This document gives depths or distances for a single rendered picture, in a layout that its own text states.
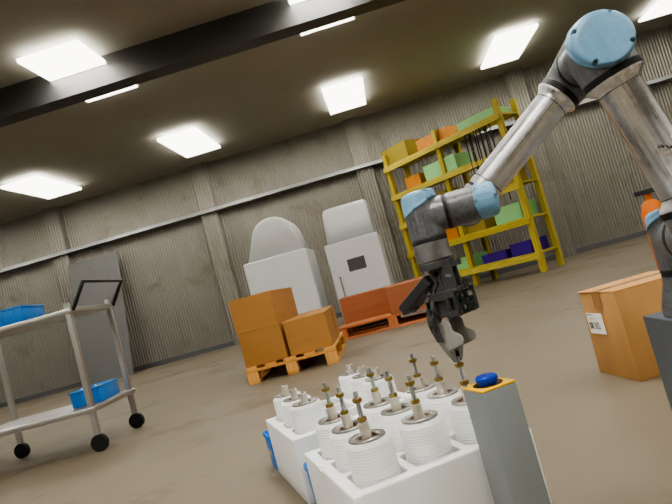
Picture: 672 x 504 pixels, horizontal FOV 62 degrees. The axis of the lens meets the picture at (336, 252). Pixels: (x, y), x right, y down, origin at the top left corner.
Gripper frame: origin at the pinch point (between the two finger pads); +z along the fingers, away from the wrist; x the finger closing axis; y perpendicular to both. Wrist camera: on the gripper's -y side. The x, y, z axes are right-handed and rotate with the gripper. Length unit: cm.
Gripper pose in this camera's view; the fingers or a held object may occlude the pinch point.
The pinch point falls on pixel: (453, 355)
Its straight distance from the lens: 122.0
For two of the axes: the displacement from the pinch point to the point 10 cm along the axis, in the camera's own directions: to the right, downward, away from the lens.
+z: 2.6, 9.6, -0.6
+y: 6.1, -2.1, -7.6
